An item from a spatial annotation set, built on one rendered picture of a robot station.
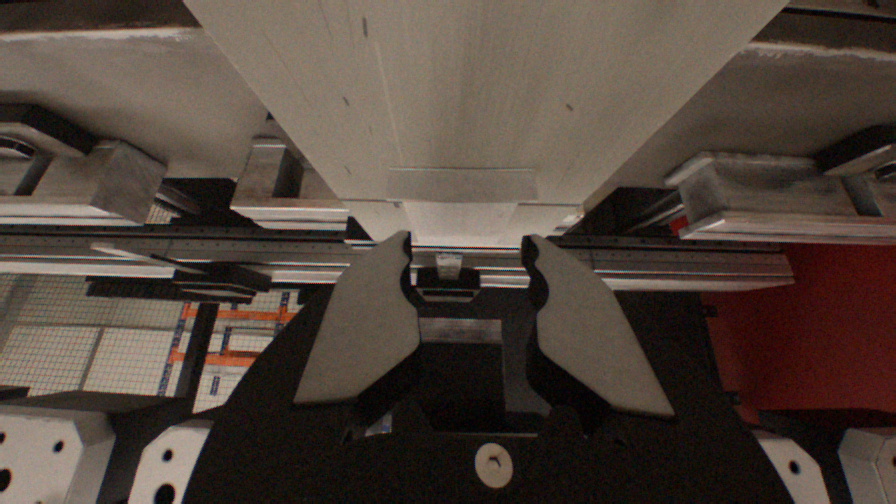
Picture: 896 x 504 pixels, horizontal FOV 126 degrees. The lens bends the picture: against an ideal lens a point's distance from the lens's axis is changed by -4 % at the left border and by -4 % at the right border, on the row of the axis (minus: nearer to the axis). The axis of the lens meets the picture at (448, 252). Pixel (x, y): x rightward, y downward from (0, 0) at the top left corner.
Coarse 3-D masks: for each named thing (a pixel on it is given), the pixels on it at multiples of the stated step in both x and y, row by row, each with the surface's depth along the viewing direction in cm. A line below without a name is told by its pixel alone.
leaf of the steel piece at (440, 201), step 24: (408, 168) 15; (432, 168) 15; (456, 168) 14; (480, 168) 14; (504, 168) 14; (528, 168) 14; (408, 192) 14; (432, 192) 14; (456, 192) 14; (480, 192) 14; (504, 192) 14; (528, 192) 14; (408, 216) 21; (432, 216) 20; (456, 216) 20; (480, 216) 20; (504, 216) 20
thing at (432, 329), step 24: (432, 336) 26; (456, 336) 26; (480, 336) 26; (432, 360) 24; (456, 360) 24; (480, 360) 24; (504, 360) 24; (432, 384) 24; (456, 384) 24; (480, 384) 24; (504, 384) 24; (432, 408) 23; (456, 408) 23; (480, 408) 23; (504, 408) 23
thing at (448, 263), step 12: (444, 252) 31; (456, 252) 31; (444, 264) 34; (456, 264) 34; (420, 276) 45; (432, 276) 45; (444, 276) 42; (456, 276) 42; (468, 276) 45; (420, 288) 45; (432, 288) 45; (444, 288) 45; (456, 288) 45; (468, 288) 45; (480, 288) 45; (432, 300) 51; (444, 300) 51; (456, 300) 50; (468, 300) 49
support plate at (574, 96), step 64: (192, 0) 7; (256, 0) 7; (320, 0) 7; (384, 0) 7; (448, 0) 7; (512, 0) 7; (576, 0) 7; (640, 0) 7; (704, 0) 7; (768, 0) 7; (256, 64) 9; (320, 64) 9; (384, 64) 9; (448, 64) 9; (512, 64) 9; (576, 64) 9; (640, 64) 9; (704, 64) 8; (320, 128) 12; (384, 128) 12; (448, 128) 12; (512, 128) 12; (576, 128) 12; (640, 128) 11; (384, 192) 17; (576, 192) 17
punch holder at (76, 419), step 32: (0, 416) 19; (32, 416) 19; (64, 416) 20; (96, 416) 21; (128, 416) 22; (160, 416) 25; (0, 448) 19; (32, 448) 19; (64, 448) 19; (96, 448) 19; (128, 448) 22; (0, 480) 18; (32, 480) 18; (64, 480) 18; (96, 480) 19; (128, 480) 22
